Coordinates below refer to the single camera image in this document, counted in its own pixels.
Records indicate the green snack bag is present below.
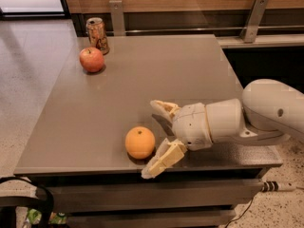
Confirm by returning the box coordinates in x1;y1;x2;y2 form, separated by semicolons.
23;209;67;228

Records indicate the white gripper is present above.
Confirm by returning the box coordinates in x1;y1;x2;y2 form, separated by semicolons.
142;100;213;179

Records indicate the orange soda can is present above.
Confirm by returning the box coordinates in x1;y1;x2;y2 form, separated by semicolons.
86;17;109;55

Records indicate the black chair frame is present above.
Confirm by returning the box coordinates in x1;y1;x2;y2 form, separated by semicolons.
0;177;54;228

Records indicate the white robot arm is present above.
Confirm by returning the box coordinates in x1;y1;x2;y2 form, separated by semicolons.
142;79;304;180

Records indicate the lower grey drawer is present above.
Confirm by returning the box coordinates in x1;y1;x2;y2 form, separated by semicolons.
67;210;236;228

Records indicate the red apple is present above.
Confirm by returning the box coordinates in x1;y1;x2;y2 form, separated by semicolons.
79;47;105;73

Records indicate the right metal bracket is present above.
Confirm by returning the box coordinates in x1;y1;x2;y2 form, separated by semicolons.
240;0;269;44

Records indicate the upper grey drawer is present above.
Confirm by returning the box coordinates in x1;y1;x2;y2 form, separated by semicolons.
49;179;263;213

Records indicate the left metal bracket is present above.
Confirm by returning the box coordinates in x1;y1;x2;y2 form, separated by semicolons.
109;0;126;36

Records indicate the orange fruit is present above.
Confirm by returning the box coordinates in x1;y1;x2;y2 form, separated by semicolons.
124;126;155;160

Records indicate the metal bracket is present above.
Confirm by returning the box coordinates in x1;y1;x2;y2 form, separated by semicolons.
240;0;269;44
109;0;126;36

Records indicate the black cable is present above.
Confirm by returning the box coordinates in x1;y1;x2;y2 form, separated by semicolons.
223;197;255;228

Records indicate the grey drawer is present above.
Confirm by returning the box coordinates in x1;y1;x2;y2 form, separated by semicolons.
67;210;236;228
49;179;263;213

